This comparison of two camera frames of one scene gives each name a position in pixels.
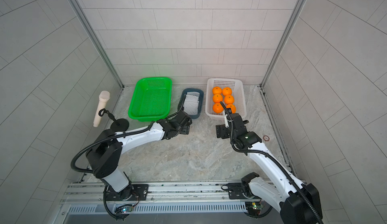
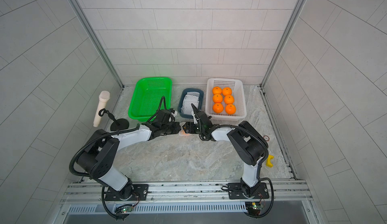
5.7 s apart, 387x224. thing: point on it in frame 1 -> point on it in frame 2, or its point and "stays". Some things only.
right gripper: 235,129 -> 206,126
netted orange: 217,108 stays
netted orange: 227,91 stays
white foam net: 193,93 stays
